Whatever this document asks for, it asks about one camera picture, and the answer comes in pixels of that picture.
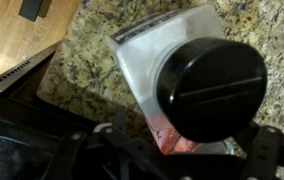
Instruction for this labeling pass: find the black kitchen stove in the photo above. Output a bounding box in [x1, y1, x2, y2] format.
[0, 39, 100, 180]

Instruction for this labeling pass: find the black frying pan silver handle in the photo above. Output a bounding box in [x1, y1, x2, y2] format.
[0, 134, 47, 180]

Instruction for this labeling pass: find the red soda can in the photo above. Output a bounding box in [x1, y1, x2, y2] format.
[146, 111, 237, 157]

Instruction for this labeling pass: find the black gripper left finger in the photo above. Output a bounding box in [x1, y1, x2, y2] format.
[48, 105, 170, 180]

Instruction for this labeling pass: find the clear plastic bottle black cap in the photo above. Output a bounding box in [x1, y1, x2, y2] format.
[105, 3, 270, 145]

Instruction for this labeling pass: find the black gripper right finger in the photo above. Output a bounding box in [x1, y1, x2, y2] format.
[235, 121, 284, 180]

